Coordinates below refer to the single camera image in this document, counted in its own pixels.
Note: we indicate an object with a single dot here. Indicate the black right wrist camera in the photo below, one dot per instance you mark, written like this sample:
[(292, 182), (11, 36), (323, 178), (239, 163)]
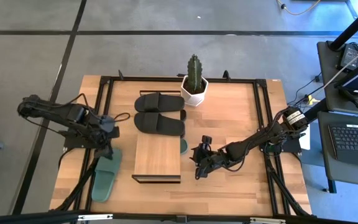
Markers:
[(207, 140)]

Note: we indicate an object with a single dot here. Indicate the white faceted planter pot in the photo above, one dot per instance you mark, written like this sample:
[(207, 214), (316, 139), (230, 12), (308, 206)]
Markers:
[(194, 99)]

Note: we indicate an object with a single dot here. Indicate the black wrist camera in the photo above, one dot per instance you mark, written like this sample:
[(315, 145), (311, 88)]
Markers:
[(207, 140), (109, 124)]

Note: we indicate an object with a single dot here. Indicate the black rig pole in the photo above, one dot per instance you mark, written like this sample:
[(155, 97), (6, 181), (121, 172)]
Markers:
[(353, 28)]

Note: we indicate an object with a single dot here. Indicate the green rubber slide sandal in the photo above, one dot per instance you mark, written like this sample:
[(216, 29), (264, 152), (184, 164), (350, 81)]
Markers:
[(184, 147), (104, 183)]

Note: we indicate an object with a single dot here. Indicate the black rubber slide sandal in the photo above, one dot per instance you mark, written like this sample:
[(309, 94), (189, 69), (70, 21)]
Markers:
[(183, 115), (166, 103), (166, 124)]

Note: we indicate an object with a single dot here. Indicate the black diagonal rig bar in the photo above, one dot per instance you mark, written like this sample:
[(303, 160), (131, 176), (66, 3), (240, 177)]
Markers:
[(314, 113)]

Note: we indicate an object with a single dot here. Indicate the white paper sheet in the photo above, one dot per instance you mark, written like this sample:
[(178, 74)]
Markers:
[(306, 141)]

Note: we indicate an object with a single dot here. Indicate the black metal table frame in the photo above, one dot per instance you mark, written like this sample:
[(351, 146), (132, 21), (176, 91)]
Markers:
[(151, 79)]

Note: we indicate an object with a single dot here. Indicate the black rig crossbeam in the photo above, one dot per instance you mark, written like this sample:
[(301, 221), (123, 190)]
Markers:
[(26, 217)]

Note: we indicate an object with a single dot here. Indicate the dark grey desk top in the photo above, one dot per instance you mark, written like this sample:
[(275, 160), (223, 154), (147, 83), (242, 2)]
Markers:
[(329, 93), (346, 174)]

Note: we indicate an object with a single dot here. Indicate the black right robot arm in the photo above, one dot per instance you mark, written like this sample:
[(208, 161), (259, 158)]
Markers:
[(259, 137)]

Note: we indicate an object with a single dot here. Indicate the black power adapter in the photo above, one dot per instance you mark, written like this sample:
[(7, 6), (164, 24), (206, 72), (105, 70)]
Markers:
[(350, 54)]

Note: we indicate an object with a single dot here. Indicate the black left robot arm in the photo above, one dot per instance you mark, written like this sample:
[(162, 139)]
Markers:
[(57, 113)]

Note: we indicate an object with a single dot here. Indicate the black laptop keyboard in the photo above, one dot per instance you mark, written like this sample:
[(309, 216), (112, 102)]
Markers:
[(353, 140)]

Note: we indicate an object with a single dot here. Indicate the wooden shelf with black frame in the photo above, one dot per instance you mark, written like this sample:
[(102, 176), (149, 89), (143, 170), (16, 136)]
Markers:
[(157, 155)]

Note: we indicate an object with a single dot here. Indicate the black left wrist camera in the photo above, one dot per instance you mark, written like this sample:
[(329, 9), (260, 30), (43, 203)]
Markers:
[(109, 124)]

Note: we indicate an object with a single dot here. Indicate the green columnar cactus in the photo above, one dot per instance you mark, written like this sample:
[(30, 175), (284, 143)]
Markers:
[(194, 73)]

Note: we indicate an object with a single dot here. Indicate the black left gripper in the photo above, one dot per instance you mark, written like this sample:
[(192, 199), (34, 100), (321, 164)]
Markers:
[(104, 149)]

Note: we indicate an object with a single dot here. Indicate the silver beam bracket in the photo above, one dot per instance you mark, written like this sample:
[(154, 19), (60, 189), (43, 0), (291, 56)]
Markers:
[(95, 217), (267, 220)]

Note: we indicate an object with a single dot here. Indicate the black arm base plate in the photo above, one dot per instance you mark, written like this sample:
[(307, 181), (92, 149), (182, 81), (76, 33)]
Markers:
[(292, 146), (73, 143)]

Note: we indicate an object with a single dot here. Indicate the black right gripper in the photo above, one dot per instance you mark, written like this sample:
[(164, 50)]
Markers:
[(211, 157)]

